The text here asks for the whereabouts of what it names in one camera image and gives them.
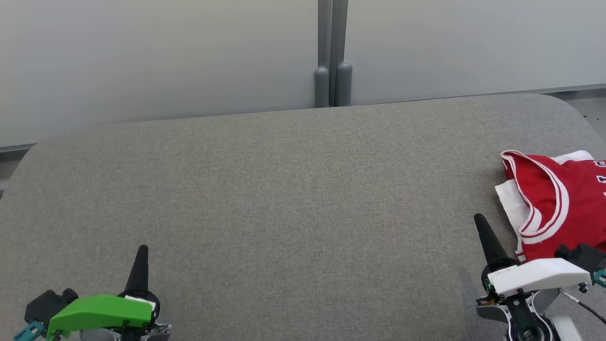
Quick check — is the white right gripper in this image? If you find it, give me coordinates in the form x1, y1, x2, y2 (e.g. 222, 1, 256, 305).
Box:
474, 213, 592, 297

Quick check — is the cable with teal connector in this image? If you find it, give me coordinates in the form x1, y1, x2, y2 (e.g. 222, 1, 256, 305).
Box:
559, 268, 606, 328
13, 321, 46, 341

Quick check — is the right cable with teal connector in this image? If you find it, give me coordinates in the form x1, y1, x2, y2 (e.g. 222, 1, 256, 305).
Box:
559, 268, 606, 328

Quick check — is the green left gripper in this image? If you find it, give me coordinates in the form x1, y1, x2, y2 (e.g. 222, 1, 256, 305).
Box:
46, 245, 155, 340

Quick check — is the red jersey with white sleeves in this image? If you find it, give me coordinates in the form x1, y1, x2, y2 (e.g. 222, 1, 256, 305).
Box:
495, 150, 606, 264

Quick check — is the left cable with teal connector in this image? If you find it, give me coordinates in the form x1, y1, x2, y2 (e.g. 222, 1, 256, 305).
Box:
13, 321, 46, 341

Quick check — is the grey partition post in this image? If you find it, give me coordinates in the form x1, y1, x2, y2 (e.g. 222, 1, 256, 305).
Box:
331, 0, 353, 107
314, 0, 332, 108

